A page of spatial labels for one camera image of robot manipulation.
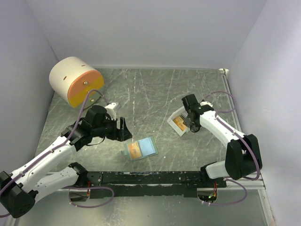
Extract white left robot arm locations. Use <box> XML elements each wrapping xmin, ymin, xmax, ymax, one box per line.
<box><xmin>0</xmin><ymin>104</ymin><xmax>133</xmax><ymax>218</ymax></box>

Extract stack of cards in tray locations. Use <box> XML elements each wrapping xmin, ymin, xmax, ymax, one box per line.
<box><xmin>172</xmin><ymin>113</ymin><xmax>187</xmax><ymax>131</ymax></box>

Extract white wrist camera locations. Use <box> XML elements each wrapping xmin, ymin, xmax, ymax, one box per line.
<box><xmin>199</xmin><ymin>100</ymin><xmax>213</xmax><ymax>108</ymax></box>
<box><xmin>105</xmin><ymin>102</ymin><xmax>121</xmax><ymax>120</ymax></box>

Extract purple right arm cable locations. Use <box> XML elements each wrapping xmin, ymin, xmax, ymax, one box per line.
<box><xmin>203</xmin><ymin>91</ymin><xmax>263</xmax><ymax>181</ymax></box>

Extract green card holder wallet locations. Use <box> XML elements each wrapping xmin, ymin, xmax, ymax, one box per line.
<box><xmin>121</xmin><ymin>137</ymin><xmax>158</xmax><ymax>161</ymax></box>

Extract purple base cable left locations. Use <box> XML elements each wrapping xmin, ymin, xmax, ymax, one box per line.
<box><xmin>63</xmin><ymin>186</ymin><xmax>115</xmax><ymax>209</ymax></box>

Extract round white drawer cabinet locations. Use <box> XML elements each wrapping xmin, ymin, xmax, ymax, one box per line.
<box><xmin>49</xmin><ymin>56</ymin><xmax>104</xmax><ymax>108</ymax></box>

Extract orange credit card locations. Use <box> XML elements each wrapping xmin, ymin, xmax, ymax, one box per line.
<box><xmin>127</xmin><ymin>142</ymin><xmax>142</xmax><ymax>160</ymax></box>

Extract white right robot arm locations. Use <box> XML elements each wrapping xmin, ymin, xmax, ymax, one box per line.
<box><xmin>182</xmin><ymin>94</ymin><xmax>262</xmax><ymax>187</ymax></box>

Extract white plastic card tray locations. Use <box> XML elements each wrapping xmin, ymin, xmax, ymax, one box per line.
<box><xmin>167</xmin><ymin>106</ymin><xmax>190</xmax><ymax>137</ymax></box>

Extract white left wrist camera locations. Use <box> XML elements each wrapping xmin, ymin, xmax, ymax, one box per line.
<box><xmin>105</xmin><ymin>102</ymin><xmax>121</xmax><ymax>120</ymax></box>

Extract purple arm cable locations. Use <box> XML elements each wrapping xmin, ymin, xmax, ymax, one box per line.
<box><xmin>203</xmin><ymin>91</ymin><xmax>263</xmax><ymax>181</ymax></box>
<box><xmin>0</xmin><ymin>89</ymin><xmax>110</xmax><ymax>218</ymax></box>

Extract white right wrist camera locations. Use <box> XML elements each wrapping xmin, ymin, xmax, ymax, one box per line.
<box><xmin>199</xmin><ymin>100</ymin><xmax>213</xmax><ymax>108</ymax></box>

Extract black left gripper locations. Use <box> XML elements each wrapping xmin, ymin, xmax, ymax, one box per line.
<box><xmin>92</xmin><ymin>114</ymin><xmax>133</xmax><ymax>141</ymax></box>

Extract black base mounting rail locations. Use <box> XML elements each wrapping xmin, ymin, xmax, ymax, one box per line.
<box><xmin>71</xmin><ymin>171</ymin><xmax>226</xmax><ymax>199</ymax></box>

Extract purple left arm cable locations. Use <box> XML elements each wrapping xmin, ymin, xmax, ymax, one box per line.
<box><xmin>0</xmin><ymin>89</ymin><xmax>110</xmax><ymax>218</ymax></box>

